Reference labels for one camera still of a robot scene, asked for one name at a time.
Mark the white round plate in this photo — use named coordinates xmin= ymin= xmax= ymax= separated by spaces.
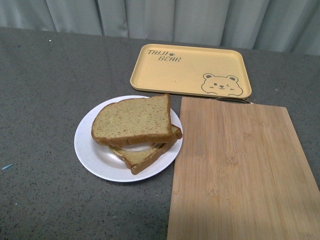
xmin=74 ymin=95 xmax=183 ymax=183

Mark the bread slice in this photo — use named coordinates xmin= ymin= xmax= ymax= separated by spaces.
xmin=108 ymin=124 xmax=183 ymax=175
xmin=91 ymin=94 xmax=173 ymax=147

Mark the bamboo cutting board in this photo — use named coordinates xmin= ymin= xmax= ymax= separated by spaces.
xmin=167 ymin=97 xmax=320 ymax=240

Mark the grey curtain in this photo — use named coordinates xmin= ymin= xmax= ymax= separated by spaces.
xmin=0 ymin=0 xmax=320 ymax=55

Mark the fried egg toy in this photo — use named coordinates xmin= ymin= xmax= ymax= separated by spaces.
xmin=119 ymin=142 xmax=162 ymax=152

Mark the yellow bear tray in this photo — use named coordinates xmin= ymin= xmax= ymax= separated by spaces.
xmin=130 ymin=44 xmax=252 ymax=99

